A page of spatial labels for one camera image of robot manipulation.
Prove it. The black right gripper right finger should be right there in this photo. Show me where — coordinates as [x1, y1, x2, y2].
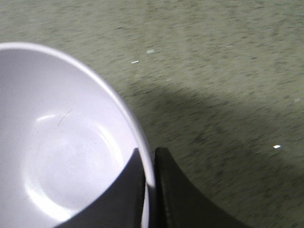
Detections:
[154, 147, 246, 228]

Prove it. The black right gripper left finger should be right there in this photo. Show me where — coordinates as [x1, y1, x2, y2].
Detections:
[58, 148, 145, 228]

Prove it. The purple plastic bowl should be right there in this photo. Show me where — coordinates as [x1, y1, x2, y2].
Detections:
[0, 42, 156, 228]

